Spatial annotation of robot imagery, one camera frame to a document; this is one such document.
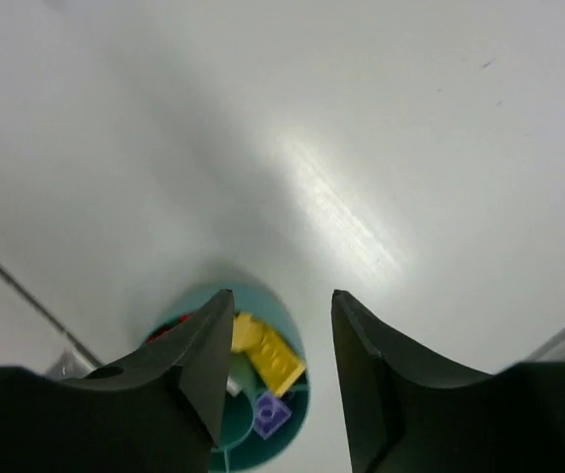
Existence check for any yellow lego piece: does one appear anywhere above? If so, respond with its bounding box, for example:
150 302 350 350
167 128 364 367
231 311 264 353

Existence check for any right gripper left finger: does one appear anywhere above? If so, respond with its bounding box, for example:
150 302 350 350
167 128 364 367
0 290 235 472

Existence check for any yellow lego plate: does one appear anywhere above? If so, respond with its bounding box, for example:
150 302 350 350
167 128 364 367
247 323 306 397

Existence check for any teal divided round container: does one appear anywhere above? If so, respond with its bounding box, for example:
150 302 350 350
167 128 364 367
145 282 311 472

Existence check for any red lego piece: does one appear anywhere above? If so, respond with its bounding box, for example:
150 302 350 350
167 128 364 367
145 312 192 344

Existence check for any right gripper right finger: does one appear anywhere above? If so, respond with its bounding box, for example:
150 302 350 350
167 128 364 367
331 290 565 472

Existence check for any purple lego block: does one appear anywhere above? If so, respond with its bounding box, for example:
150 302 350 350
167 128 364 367
253 391 292 439

